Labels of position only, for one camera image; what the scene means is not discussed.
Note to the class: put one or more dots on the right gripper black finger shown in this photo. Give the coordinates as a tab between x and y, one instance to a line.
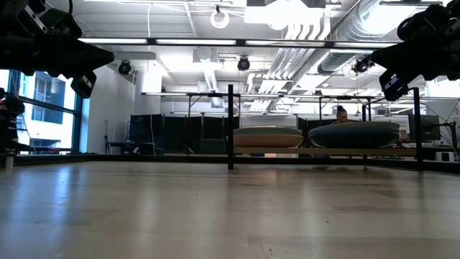
400	51
400	65

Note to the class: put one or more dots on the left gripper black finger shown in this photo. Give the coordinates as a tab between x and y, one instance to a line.
90	64
90	48

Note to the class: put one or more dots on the blue plate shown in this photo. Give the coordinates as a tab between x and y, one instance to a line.
354	128

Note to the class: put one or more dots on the dark teal plate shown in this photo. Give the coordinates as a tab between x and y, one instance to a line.
354	141

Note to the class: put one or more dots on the pink plate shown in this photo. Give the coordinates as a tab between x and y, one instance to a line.
267	142

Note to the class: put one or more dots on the black round ceiling lamp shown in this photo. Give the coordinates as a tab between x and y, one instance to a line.
124	67
361	66
243	63

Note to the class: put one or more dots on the large window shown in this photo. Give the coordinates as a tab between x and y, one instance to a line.
46	108

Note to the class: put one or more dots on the black computer monitor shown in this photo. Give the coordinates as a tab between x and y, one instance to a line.
429	127

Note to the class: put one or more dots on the person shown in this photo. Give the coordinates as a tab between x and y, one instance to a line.
341	116

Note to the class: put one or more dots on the small white box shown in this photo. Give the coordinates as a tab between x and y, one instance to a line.
445	156

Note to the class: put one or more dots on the long linear ceiling light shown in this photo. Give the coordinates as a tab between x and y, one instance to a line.
194	41

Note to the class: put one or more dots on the white ceiling air unit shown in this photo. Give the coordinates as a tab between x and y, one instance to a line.
284	16

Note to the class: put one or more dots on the left arm wrist camera box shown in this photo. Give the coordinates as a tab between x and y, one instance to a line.
84	84

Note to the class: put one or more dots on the arm wrist camera box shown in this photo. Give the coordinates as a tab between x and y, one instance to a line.
84	84
393	86

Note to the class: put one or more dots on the right arm wrist camera box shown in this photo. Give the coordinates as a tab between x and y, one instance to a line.
393	86

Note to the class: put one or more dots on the large round air duct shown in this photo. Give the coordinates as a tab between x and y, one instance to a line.
345	59

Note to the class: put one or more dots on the black aluminium rig frame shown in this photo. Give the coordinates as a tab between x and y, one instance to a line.
143	159

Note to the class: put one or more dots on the wooden shelf with black frame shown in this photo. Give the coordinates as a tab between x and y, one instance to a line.
323	151

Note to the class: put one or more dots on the black background workstation frame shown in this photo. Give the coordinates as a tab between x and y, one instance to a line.
208	94

